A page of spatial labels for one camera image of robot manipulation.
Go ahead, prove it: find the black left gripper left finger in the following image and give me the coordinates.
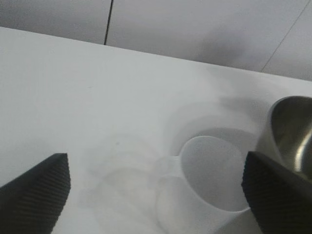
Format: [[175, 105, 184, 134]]
[[0, 153, 72, 234]]

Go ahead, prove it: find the stainless steel mixing bowl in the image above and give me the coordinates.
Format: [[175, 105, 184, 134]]
[[255, 96, 312, 181]]

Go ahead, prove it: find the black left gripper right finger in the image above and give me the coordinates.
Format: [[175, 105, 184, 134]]
[[240, 150, 312, 234]]

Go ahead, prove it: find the translucent plastic measuring cup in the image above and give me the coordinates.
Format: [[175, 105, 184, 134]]
[[156, 136, 252, 234]]

